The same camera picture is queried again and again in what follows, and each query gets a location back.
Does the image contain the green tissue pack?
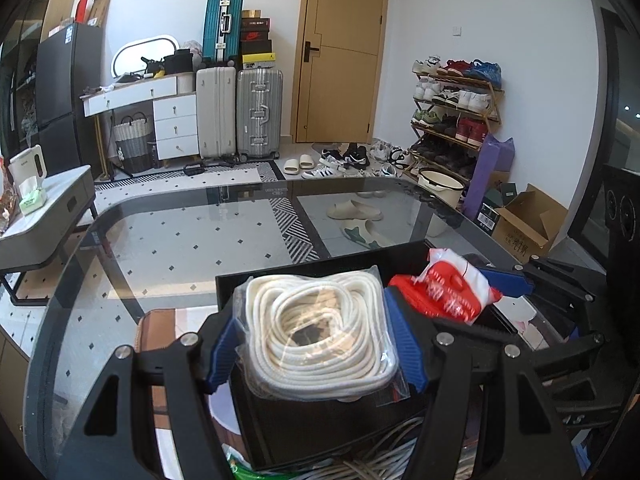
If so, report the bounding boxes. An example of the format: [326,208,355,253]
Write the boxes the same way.
[18,177,64,217]

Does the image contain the pile of sneakers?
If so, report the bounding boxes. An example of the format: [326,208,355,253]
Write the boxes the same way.
[302,139,413,180]

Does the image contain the grey cable bundle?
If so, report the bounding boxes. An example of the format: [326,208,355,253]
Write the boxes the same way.
[300,415,476,480]

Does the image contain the green white slipper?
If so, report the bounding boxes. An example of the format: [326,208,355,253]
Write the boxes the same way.
[341,222,397,251]

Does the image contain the open cardboard box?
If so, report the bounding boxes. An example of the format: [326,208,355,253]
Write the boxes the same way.
[492,183,569,264]

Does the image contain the white plastic basin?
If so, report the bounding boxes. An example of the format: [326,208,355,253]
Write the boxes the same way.
[417,168,467,209]

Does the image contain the grey side table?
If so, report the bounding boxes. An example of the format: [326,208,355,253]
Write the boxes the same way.
[0,165,99,307]

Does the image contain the beige slipper pair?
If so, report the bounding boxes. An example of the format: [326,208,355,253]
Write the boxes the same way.
[327,199,384,222]

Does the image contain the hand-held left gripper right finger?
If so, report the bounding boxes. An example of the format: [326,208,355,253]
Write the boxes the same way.
[384,285,588,480]

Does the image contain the black cardboard box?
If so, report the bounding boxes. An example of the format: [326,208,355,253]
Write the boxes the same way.
[215,242,538,480]

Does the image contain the black white patterned rug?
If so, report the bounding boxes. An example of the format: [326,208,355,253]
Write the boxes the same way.
[94,159,283,193]

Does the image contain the white vanity desk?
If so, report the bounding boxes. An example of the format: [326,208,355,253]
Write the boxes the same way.
[82,74,199,181]

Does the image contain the dark green boxes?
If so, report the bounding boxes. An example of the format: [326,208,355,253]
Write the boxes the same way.
[476,187,512,232]

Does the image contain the teal suitcase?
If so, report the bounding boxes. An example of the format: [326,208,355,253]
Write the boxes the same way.
[202,0,245,67]

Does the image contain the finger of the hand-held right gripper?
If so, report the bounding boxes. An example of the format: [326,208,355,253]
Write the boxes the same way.
[531,331,609,367]
[477,257,608,307]

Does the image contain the green and white packet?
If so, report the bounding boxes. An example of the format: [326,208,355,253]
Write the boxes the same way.
[226,452,263,480]

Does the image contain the red and white packet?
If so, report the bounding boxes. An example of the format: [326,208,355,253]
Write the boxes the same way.
[387,247,503,326]

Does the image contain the wooden door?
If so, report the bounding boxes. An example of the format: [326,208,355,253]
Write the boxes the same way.
[295,0,391,144]

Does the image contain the oval white-framed mirror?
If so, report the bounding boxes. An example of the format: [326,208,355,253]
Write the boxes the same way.
[111,35,180,82]

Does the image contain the white suitcase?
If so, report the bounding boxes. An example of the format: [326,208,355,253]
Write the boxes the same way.
[196,66,237,161]

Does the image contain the dark refrigerator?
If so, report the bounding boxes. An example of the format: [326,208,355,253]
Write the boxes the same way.
[35,22,106,181]

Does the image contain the orange snack bag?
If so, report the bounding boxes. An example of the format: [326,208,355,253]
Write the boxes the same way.
[0,159,19,237]

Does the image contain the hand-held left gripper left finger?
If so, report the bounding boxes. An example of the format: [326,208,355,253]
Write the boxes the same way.
[55,305,246,480]

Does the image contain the grey white laundry basket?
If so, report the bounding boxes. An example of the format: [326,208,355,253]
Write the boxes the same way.
[112,115,154,174]

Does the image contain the flat cardboard boxes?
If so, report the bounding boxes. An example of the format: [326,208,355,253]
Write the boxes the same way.
[75,0,114,28]

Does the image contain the white electric kettle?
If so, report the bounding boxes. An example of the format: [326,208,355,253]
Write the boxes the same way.
[7,143,49,197]

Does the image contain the black bag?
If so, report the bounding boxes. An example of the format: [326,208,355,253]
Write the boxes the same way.
[164,50,196,75]

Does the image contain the wooden shoe rack with shoes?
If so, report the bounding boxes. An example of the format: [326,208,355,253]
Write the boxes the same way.
[410,55,503,181]

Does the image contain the silver suitcase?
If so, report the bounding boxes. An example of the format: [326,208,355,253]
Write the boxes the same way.
[236,67,284,162]

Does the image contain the bagged white rope coil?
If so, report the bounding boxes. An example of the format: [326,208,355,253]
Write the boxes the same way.
[232,270,411,406]

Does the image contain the dark glass cabinet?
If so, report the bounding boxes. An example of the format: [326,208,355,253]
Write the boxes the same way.
[0,15,42,161]

